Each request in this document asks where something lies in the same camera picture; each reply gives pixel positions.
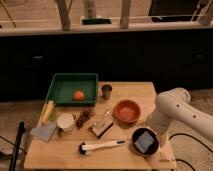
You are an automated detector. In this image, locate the blue grey sponge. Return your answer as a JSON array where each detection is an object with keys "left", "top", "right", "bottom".
[{"left": 134, "top": 131, "right": 154, "bottom": 154}]

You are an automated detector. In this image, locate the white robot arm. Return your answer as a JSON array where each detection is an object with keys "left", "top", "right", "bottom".
[{"left": 146, "top": 88, "right": 213, "bottom": 142}]

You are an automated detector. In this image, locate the orange bowl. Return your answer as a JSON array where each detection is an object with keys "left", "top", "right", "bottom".
[{"left": 113, "top": 100, "right": 141, "bottom": 124}]

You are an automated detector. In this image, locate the dark purple bowl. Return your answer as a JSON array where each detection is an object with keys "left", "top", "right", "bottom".
[{"left": 132, "top": 127, "right": 159, "bottom": 156}]

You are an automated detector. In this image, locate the small metal cup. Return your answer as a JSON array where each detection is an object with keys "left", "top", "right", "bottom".
[{"left": 101, "top": 84, "right": 112, "bottom": 100}]

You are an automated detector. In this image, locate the orange ball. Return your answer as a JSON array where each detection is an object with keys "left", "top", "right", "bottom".
[{"left": 73, "top": 90, "right": 85, "bottom": 101}]

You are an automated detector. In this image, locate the brown textured toy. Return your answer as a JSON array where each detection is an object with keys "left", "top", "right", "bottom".
[{"left": 76, "top": 110, "right": 94, "bottom": 129}]

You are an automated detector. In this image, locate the metal spoon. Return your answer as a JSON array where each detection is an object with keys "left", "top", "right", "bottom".
[{"left": 92, "top": 109, "right": 110, "bottom": 127}]

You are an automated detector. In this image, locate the green plastic tray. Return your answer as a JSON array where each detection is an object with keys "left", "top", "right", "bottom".
[{"left": 46, "top": 73, "right": 98, "bottom": 107}]

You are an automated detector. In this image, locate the white cup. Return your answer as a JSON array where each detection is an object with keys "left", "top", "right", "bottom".
[{"left": 57, "top": 113, "right": 75, "bottom": 132}]

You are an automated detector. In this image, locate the white dish brush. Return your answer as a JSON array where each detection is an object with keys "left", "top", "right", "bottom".
[{"left": 79, "top": 140, "right": 126, "bottom": 155}]

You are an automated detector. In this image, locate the green object on shelf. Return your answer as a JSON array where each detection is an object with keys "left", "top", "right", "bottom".
[{"left": 82, "top": 18, "right": 111, "bottom": 25}]

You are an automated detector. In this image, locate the grey cloth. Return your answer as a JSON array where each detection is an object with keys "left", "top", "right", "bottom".
[{"left": 31, "top": 122, "right": 57, "bottom": 142}]

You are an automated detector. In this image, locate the black pole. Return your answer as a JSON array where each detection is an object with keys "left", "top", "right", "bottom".
[{"left": 9, "top": 122, "right": 25, "bottom": 171}]

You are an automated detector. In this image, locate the black cable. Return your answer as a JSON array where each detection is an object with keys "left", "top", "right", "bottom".
[{"left": 169, "top": 132, "right": 213, "bottom": 171}]

